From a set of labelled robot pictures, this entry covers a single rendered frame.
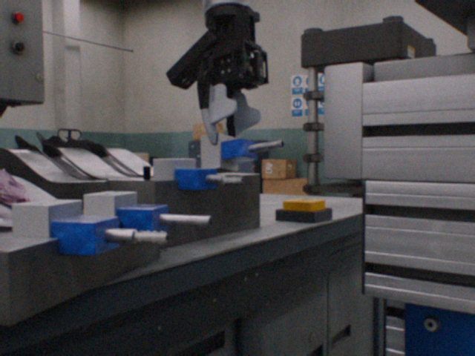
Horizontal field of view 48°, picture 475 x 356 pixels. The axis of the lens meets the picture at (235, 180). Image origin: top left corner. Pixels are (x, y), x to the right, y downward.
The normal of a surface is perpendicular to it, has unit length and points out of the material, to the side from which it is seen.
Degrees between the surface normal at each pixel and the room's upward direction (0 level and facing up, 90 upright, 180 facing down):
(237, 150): 82
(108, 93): 90
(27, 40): 90
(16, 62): 90
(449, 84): 90
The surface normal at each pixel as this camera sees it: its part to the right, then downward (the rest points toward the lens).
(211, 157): -0.55, -0.10
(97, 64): 0.83, 0.03
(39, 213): -0.29, 0.05
